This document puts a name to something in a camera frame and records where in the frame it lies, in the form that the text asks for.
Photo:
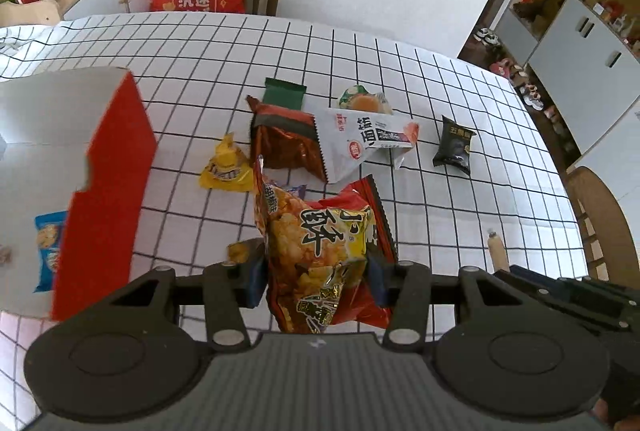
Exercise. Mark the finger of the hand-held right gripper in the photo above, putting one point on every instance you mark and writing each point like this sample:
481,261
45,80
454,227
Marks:
550,293
605,287

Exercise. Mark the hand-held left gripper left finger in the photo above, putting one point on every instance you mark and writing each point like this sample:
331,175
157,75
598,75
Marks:
255,281

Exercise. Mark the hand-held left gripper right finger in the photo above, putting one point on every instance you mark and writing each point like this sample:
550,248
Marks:
377,283

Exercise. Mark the large yellow red snack bag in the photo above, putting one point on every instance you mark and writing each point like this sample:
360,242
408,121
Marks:
320,251

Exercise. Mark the yellow candy packet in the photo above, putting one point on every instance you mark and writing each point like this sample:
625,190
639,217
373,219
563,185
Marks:
225,166

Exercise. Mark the brown red snack bag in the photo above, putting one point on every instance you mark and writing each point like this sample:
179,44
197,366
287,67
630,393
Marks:
285,141

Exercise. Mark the white snack bag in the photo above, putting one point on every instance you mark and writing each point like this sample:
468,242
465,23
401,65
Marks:
345,136

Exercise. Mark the small black snack packet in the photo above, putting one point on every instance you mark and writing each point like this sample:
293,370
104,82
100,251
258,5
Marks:
452,146

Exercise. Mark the red and white cardboard box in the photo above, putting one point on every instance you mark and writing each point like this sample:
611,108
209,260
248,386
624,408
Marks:
110,191

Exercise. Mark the green orange bun packet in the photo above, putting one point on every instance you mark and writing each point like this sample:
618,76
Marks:
362,101

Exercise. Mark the small yellow snack packet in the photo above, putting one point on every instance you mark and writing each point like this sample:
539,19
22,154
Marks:
239,252

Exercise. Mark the round-backed wooden chair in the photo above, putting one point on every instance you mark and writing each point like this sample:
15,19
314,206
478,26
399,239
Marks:
607,221

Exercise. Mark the wooden peg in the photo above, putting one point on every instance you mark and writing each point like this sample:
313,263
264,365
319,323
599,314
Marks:
496,248

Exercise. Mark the purple snack packet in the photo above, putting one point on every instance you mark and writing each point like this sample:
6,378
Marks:
297,191

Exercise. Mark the dark green snack packet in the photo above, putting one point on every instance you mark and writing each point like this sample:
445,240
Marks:
282,96

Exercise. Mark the blue snack packet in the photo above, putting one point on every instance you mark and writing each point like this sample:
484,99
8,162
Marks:
47,241

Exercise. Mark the row of shoes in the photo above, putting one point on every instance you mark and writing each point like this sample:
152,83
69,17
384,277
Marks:
520,78

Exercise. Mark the white checked tablecloth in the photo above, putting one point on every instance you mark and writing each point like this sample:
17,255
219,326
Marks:
200,56

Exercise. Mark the grey shelving cabinet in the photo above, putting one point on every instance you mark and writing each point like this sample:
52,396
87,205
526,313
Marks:
565,46

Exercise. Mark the light wooden chair back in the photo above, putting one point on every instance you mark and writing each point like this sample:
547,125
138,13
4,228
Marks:
27,13

